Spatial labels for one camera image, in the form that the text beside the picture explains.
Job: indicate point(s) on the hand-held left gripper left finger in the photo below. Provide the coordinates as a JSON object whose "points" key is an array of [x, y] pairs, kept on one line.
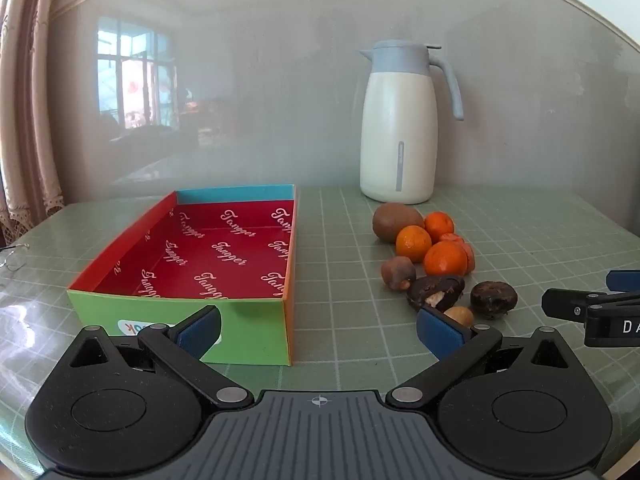
{"points": [[200, 332]]}

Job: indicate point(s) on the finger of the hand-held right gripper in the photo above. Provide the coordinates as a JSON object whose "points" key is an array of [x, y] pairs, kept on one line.
{"points": [[565, 302], [625, 280]]}

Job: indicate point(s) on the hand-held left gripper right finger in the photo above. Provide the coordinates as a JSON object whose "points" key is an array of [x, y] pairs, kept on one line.
{"points": [[440, 332]]}

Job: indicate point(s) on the small light brown fruit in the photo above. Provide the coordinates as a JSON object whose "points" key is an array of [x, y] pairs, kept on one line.
{"points": [[460, 316]]}

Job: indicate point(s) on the dark broken fruit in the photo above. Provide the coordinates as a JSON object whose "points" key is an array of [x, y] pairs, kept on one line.
{"points": [[425, 287]]}

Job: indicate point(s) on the dark round fruit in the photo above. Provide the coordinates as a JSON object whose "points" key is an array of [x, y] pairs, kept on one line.
{"points": [[492, 297]]}

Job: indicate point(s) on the brown wrinkled fruit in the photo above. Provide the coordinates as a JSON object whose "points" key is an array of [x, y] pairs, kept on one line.
{"points": [[397, 272]]}

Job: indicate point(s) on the orange tangerine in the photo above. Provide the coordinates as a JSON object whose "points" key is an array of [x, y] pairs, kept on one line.
{"points": [[445, 258], [413, 243], [439, 225]]}

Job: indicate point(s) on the small red-orange fruit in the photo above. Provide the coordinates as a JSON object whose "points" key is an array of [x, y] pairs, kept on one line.
{"points": [[451, 238], [469, 258]]}

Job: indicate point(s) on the colourful cardboard box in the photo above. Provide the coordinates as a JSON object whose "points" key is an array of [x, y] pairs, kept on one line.
{"points": [[225, 245]]}

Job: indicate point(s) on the brown kiwi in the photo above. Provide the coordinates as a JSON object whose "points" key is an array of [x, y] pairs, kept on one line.
{"points": [[397, 221]]}

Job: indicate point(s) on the green grid tablecloth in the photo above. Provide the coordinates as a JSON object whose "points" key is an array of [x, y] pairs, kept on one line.
{"points": [[340, 270]]}

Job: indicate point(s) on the white thermos jug grey lid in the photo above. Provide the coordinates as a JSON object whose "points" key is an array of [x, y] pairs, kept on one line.
{"points": [[395, 125]]}

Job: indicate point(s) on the beige lace curtain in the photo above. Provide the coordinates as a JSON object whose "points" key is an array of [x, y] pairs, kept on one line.
{"points": [[25, 135]]}

